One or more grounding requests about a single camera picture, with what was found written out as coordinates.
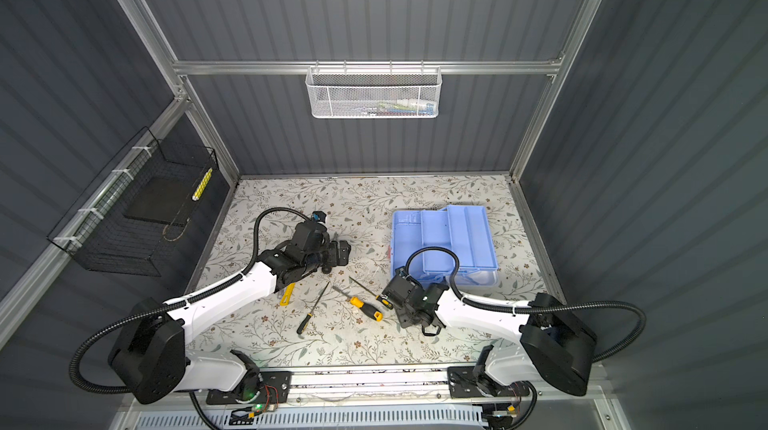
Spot white blue tool box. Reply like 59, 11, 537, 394
389, 205, 499, 289

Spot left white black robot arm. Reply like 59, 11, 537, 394
108, 219, 351, 404

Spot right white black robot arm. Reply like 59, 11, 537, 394
383, 275, 596, 396

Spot slim yellow black screwdriver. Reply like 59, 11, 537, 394
348, 276, 394, 310

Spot yellow pipe wrench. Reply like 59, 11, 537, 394
279, 283, 295, 306

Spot floral table mat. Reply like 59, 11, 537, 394
192, 175, 546, 367

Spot thin black screwdriver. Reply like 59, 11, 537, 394
296, 282, 330, 336

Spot black pad in basket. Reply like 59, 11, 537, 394
123, 176, 198, 226

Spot pens in white basket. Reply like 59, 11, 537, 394
352, 98, 438, 118

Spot yellow black handled screwdriver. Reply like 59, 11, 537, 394
332, 285, 383, 322

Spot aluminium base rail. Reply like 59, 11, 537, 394
119, 363, 625, 413

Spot white wire mesh basket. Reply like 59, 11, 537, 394
305, 70, 443, 119

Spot black wire basket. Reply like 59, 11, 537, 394
48, 131, 218, 277

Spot right black corrugated cable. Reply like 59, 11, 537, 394
403, 245, 647, 365

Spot black corrugated cable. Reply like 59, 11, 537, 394
68, 206, 313, 430
403, 245, 647, 365

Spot left black corrugated cable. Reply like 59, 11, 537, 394
68, 206, 313, 430

